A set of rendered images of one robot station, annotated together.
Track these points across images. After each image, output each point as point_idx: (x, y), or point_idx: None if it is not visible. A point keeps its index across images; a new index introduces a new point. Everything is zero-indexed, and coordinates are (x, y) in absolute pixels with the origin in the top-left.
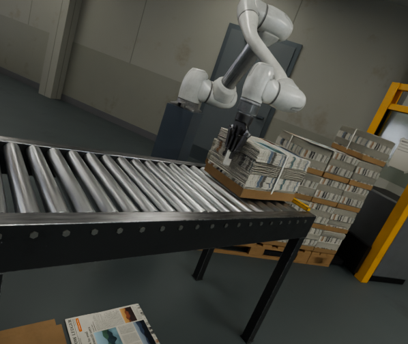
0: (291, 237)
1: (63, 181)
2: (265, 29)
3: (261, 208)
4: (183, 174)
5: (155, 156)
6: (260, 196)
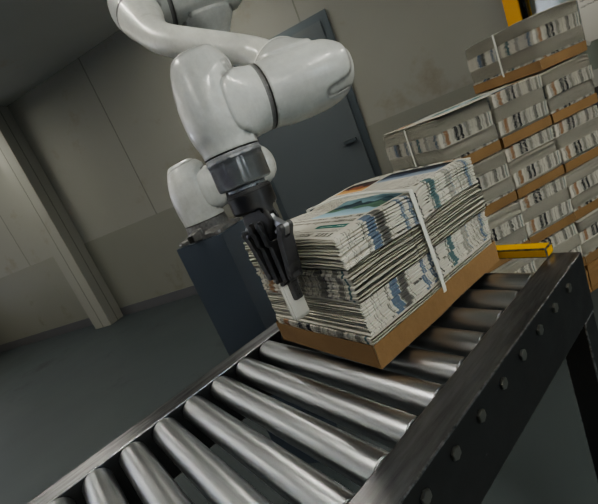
0: (569, 345)
1: None
2: (188, 6)
3: (450, 347)
4: (239, 398)
5: (229, 337)
6: (427, 320)
